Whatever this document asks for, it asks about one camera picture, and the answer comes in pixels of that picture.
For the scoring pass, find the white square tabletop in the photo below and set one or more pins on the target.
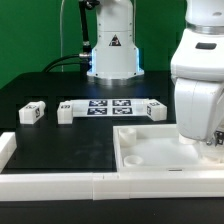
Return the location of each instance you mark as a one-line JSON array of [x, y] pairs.
[[145, 148]]

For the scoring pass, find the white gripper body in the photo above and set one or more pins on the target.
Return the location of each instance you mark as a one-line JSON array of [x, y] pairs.
[[199, 107]]

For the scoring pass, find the white U-shaped obstacle fence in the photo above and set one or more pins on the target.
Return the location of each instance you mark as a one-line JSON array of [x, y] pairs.
[[103, 186]]

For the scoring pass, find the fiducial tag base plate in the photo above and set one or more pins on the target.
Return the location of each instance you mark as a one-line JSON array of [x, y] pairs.
[[109, 107]]

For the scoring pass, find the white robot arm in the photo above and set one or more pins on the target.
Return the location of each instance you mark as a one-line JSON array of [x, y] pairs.
[[197, 66]]

